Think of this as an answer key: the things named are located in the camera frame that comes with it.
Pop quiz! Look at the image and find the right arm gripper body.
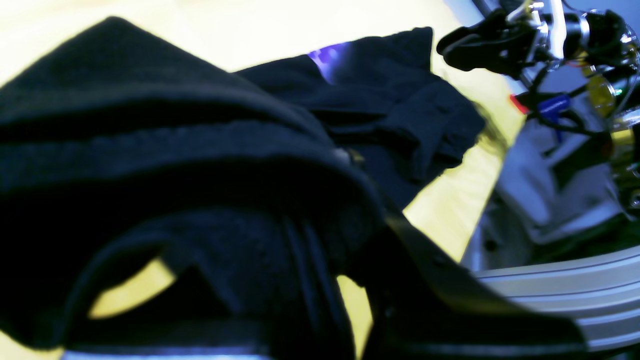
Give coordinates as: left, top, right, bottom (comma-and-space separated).
505, 0, 595, 76

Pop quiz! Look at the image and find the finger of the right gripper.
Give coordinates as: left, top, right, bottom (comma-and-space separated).
436, 10, 531, 76

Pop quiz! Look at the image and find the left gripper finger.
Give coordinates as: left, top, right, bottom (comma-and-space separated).
345, 150, 588, 360

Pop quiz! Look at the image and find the black T-shirt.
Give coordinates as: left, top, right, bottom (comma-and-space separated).
1, 17, 485, 360

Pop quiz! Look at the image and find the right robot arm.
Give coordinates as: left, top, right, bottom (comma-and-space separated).
436, 0, 639, 215

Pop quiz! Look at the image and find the yellow table cloth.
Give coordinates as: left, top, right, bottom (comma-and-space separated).
0, 0, 526, 360

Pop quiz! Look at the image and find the aluminium frame rail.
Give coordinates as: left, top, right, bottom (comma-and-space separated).
474, 246, 640, 353

